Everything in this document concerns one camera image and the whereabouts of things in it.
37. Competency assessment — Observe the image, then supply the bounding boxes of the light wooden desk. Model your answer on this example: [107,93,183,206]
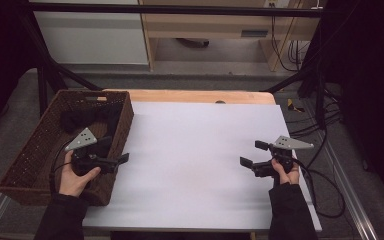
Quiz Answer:
[137,0,318,73]

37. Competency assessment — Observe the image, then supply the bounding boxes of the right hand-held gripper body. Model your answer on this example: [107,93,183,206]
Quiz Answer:
[251,135,315,178]

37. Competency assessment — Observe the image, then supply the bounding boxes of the black metal stand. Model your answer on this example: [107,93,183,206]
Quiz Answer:
[261,13,346,131]
[19,6,104,118]

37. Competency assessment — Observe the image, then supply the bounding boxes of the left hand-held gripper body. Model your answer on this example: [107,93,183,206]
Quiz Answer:
[64,127,120,177]

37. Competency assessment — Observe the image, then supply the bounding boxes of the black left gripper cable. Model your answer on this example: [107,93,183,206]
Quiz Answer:
[48,139,75,195]

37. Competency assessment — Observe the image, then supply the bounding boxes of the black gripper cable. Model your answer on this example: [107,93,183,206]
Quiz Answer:
[48,139,75,195]
[291,156,347,220]

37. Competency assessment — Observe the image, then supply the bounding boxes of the person's right hand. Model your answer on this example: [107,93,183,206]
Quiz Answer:
[270,157,301,186]

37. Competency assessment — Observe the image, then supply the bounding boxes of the dark object under desk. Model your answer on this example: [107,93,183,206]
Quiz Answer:
[175,37,211,49]

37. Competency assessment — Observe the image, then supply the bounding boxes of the person's left hand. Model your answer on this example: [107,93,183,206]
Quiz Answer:
[58,150,102,198]

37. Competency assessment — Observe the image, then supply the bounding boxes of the black floor cables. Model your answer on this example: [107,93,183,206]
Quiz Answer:
[289,96,345,138]

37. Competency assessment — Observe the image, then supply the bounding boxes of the brown wicker basket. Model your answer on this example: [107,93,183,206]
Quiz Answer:
[0,88,135,207]

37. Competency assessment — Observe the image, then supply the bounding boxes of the black metal frame bar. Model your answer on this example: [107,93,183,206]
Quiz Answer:
[29,1,325,19]

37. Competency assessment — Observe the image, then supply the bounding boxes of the white cabinet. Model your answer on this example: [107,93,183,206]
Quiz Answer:
[32,0,150,66]

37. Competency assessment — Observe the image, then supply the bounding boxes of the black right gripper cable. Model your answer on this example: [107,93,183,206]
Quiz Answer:
[291,156,347,220]

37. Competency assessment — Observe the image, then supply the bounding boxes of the wooden table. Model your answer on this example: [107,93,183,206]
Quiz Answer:
[102,88,278,105]

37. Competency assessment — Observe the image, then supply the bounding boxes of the yellow and black tool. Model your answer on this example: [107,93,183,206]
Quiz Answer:
[285,97,306,114]

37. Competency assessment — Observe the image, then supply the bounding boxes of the white board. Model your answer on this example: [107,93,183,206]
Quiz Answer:
[82,101,323,233]

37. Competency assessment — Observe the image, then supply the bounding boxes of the hanging black cables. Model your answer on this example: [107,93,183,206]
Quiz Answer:
[270,15,312,73]

